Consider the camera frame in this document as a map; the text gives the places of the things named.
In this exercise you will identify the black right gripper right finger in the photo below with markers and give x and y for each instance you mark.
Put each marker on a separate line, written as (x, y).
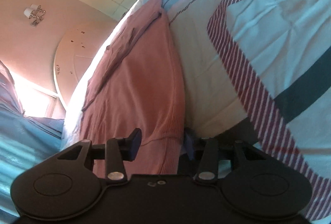
(252, 183)

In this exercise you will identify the pink knit garment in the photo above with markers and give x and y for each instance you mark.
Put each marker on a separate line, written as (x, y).
(138, 83)

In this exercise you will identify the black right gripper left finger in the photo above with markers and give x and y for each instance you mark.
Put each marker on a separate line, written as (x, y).
(70, 181)

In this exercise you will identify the cream wooden headboard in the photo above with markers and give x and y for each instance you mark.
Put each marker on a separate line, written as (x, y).
(74, 55)

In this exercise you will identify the metal wall lamp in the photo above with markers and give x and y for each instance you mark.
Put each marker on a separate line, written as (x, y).
(35, 13)

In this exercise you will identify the teal window curtain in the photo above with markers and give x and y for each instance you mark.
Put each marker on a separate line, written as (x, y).
(25, 141)

